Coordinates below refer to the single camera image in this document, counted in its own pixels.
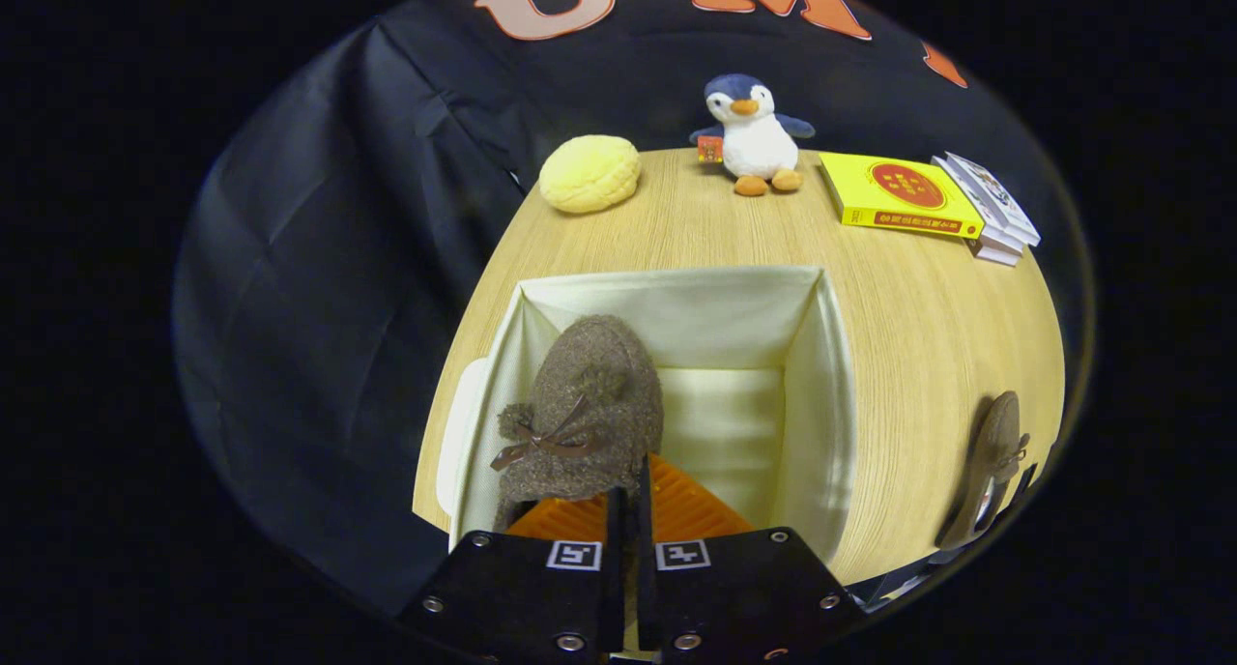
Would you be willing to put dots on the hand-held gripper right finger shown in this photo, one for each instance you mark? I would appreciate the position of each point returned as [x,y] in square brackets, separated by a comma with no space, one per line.
[646,588]

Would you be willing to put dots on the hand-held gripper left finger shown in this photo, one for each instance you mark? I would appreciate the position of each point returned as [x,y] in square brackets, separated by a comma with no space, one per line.
[616,588]

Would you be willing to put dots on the brown fuzzy shoe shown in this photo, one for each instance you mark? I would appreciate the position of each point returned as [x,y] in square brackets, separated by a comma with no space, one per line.
[995,452]
[589,375]

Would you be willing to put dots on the cream fabric storage box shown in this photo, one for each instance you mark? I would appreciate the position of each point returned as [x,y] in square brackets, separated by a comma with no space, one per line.
[725,327]

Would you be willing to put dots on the yellow round bread plush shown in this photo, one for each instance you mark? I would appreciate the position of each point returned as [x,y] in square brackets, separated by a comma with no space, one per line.
[589,174]

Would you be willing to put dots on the black backdrop cloth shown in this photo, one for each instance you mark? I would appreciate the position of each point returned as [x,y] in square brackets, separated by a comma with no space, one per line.
[319,259]

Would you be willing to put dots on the penguin plush toy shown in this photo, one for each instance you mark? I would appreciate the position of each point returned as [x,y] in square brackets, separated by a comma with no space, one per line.
[756,138]

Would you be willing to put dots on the yellow book with red circle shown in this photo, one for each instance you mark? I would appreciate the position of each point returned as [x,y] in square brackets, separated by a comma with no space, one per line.
[894,196]

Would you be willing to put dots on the pinkish book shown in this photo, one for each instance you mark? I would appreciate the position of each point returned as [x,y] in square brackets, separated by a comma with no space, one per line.
[995,252]

